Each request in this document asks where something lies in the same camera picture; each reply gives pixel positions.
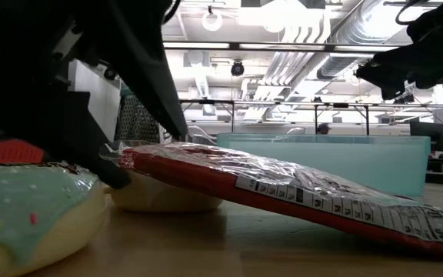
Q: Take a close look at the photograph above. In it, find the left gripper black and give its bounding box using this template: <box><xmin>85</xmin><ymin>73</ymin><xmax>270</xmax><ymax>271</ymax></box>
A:
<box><xmin>0</xmin><ymin>0</ymin><xmax>161</xmax><ymax>189</ymax></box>

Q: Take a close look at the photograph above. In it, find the white frosted toy donut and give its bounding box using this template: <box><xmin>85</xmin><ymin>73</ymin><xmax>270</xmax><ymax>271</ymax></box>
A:
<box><xmin>108</xmin><ymin>169</ymin><xmax>225</xmax><ymax>214</ymax></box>

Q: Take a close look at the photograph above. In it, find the red snack package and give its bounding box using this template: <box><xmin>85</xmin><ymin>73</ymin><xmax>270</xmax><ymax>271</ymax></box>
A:
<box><xmin>98</xmin><ymin>140</ymin><xmax>443</xmax><ymax>262</ymax></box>

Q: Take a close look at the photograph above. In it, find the steel grater with teal trim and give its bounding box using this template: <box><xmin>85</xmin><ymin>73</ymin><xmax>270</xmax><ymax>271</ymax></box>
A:
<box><xmin>114</xmin><ymin>86</ymin><xmax>173</xmax><ymax>144</ymax></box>

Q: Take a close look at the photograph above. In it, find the black computer monitor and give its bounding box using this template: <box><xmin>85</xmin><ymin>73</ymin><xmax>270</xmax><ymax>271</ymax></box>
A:
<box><xmin>409</xmin><ymin>121</ymin><xmax>443</xmax><ymax>153</ymax></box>

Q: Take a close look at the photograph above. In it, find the red mesh plastic basket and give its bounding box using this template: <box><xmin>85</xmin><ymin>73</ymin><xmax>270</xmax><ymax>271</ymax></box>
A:
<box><xmin>0</xmin><ymin>139</ymin><xmax>45</xmax><ymax>165</ymax></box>

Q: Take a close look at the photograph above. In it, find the clear plastic container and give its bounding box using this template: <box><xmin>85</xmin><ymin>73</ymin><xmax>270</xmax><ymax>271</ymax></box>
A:
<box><xmin>185</xmin><ymin>125</ymin><xmax>307</xmax><ymax>146</ymax></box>

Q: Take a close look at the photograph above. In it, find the translucent teal plastic bin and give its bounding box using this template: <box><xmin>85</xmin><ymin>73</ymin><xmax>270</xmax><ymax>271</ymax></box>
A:
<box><xmin>216</xmin><ymin>133</ymin><xmax>432</xmax><ymax>197</ymax></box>

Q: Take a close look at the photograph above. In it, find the black background table frame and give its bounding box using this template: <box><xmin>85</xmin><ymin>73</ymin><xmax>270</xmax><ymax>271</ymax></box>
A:
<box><xmin>178</xmin><ymin>98</ymin><xmax>443</xmax><ymax>135</ymax></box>

